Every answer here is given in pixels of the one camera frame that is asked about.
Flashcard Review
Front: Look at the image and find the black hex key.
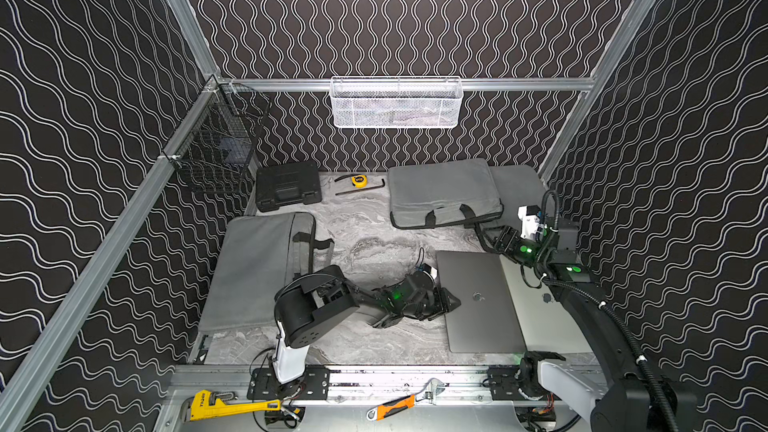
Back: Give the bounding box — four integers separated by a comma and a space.
335, 176, 386, 196

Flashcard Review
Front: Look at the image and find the silver laptop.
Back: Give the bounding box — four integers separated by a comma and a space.
500, 257, 592, 355

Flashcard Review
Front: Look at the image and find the yellow tape measure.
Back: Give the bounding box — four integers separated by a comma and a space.
335, 174, 368, 189

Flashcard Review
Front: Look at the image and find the orange adjustable wrench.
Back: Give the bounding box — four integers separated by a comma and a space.
366, 378, 447, 421

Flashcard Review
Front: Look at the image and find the white wire mesh basket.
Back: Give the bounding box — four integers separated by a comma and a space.
329, 76, 464, 129

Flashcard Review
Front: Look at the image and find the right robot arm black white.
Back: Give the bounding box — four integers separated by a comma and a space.
474, 190, 697, 431

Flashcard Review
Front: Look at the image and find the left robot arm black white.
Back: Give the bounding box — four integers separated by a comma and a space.
271, 264, 461, 385

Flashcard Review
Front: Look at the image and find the grey zippered laptop bag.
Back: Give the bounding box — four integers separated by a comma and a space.
488, 165, 545, 231

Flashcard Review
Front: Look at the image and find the black wire basket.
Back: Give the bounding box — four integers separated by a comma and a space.
170, 83, 275, 195

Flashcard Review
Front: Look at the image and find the yellow pipe wrench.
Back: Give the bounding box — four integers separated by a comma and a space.
182, 390, 282, 422

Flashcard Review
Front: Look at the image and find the dark grey laptop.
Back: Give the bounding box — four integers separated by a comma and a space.
436, 251, 527, 354

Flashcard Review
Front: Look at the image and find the black plastic tool case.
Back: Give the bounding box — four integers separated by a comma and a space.
255, 161, 322, 212

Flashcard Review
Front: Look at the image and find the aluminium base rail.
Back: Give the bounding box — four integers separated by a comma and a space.
247, 365, 561, 406

